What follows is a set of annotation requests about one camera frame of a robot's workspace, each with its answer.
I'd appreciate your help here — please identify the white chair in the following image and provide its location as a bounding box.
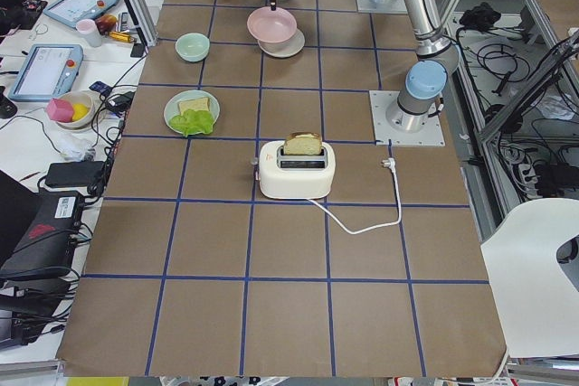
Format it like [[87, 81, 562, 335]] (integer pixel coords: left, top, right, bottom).
[[481, 198, 578, 358]]

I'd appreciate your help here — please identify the green lettuce leaf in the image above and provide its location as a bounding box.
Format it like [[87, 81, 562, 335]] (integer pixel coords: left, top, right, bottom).
[[169, 109, 214, 137]]

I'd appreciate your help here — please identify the green bowl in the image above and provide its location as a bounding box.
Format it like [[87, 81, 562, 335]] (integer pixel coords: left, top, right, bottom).
[[175, 33, 210, 62]]

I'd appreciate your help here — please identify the bread slice in toaster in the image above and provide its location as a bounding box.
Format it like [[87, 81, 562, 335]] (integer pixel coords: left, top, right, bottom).
[[282, 132, 322, 155]]

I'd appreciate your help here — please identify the teach pendant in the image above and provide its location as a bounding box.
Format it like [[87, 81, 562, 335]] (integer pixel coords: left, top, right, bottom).
[[8, 43, 83, 102], [43, 0, 119, 28]]

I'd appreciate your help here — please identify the near teach pendant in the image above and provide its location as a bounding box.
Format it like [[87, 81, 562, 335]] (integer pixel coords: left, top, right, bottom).
[[8, 43, 83, 102]]

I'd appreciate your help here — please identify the pink plate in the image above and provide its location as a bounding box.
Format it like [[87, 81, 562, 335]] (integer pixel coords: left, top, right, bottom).
[[246, 6, 297, 43]]

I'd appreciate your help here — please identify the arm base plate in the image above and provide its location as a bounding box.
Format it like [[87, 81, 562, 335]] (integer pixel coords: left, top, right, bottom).
[[369, 90, 445, 147], [356, 0, 407, 14]]

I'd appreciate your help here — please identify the pink cup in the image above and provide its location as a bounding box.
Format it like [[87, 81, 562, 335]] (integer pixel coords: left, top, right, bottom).
[[75, 19, 102, 48]]

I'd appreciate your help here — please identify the far teach pendant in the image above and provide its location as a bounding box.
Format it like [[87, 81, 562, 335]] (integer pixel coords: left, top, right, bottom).
[[43, 0, 119, 28]]

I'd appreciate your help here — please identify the green plate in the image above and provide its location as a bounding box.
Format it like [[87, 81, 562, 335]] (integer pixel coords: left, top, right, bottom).
[[164, 90, 220, 133]]

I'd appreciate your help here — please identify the white toaster power cable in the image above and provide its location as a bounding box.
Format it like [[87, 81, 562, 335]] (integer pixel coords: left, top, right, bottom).
[[306, 157, 403, 236]]

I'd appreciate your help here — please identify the black laptop bag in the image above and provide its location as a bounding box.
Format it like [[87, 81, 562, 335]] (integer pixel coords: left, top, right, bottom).
[[1, 173, 84, 281]]

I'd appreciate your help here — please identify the bread slice on plate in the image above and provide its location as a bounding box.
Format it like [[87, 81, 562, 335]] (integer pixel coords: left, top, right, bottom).
[[178, 97, 210, 115]]

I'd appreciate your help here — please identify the cream white plate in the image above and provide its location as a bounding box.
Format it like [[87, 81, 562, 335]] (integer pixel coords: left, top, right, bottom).
[[258, 29, 305, 59]]

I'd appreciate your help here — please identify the bowl with toy fruit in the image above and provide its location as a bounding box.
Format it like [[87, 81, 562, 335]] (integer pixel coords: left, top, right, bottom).
[[45, 90, 98, 131]]

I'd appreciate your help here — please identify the white toaster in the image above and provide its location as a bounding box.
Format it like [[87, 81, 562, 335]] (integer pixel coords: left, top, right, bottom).
[[256, 140, 336, 200]]

